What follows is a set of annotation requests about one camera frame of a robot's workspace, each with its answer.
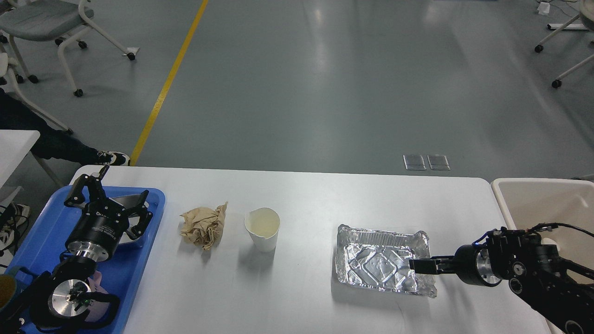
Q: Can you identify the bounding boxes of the black cables at left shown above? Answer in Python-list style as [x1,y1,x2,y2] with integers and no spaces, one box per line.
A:
[0,203,31,260]

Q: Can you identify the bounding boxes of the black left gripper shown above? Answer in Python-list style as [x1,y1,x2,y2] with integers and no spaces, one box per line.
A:
[64,165,154,263]

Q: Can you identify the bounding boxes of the white cup in bin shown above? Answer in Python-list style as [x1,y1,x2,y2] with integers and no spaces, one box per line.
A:
[541,238,562,250]

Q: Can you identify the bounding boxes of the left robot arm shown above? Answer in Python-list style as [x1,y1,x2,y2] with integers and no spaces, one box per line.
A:
[1,166,154,334]

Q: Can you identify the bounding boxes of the blue plastic tray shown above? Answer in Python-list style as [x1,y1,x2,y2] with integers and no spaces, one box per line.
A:
[8,186,166,334]

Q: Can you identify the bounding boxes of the floor outlet plate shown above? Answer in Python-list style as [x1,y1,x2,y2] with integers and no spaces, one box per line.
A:
[403,154,427,171]
[427,154,451,171]

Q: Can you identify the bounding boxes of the crumpled brown paper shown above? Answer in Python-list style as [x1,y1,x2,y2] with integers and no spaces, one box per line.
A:
[180,202,228,251]

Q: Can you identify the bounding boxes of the dark blue mug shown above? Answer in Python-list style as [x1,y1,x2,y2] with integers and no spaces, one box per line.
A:
[0,274,28,311]

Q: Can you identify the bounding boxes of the beige plastic bin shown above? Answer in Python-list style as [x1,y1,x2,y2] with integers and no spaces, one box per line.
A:
[491,178,594,334]

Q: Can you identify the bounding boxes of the white paper cup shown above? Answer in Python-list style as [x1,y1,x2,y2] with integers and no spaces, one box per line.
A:
[244,207,280,252]

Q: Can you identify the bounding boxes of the person in dark jeans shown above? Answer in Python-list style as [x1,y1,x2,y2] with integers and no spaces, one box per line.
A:
[0,90,130,166]

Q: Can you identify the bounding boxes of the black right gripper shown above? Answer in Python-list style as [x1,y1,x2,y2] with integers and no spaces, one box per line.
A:
[408,244,502,287]

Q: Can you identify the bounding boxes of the aluminium foil tray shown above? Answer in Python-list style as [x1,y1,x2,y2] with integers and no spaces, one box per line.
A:
[334,225,437,298]

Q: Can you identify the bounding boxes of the left floor outlet plate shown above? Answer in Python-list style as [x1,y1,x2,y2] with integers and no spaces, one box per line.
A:
[403,154,427,171]

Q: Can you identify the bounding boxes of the stainless steel rectangular box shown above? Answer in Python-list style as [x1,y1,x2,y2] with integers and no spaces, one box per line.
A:
[110,190,149,250]

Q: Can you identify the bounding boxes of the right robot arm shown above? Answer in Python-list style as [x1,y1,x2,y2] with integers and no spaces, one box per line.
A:
[409,222,594,334]

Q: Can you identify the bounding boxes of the white side table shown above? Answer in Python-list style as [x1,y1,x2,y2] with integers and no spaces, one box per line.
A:
[0,130,40,206]

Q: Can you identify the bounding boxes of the right floor outlet plate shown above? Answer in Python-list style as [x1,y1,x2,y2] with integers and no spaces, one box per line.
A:
[427,154,451,171]

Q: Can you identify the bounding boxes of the white chair base right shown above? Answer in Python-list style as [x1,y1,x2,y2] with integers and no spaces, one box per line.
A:
[534,0,594,89]

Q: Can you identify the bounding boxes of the grey office chair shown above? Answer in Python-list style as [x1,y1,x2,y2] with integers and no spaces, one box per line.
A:
[0,0,138,97]

